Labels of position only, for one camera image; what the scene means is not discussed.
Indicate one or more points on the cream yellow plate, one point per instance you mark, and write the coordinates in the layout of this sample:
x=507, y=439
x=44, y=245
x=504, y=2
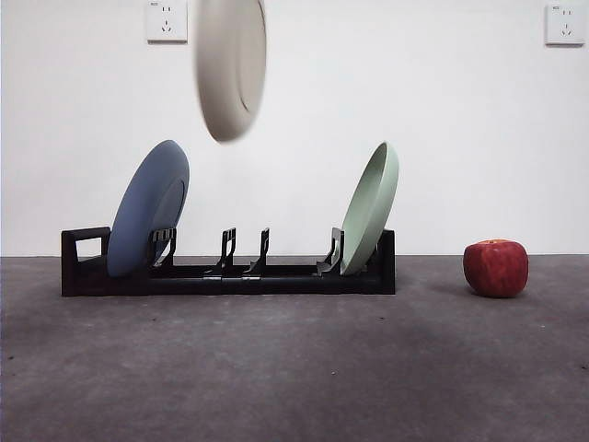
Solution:
x=225, y=69

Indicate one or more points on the red apple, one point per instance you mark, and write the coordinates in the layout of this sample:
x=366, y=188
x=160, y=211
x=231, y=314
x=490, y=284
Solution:
x=496, y=269

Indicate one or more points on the black plate rack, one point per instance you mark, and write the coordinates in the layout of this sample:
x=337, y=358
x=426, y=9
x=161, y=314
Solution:
x=294, y=285

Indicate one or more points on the green plate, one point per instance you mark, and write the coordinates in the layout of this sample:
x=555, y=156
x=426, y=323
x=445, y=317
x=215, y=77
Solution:
x=368, y=216

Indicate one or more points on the blue plate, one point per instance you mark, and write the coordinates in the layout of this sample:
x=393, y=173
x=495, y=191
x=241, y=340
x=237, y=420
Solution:
x=142, y=212

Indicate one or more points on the white wall socket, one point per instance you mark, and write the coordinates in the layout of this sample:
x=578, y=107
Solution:
x=565, y=25
x=167, y=20

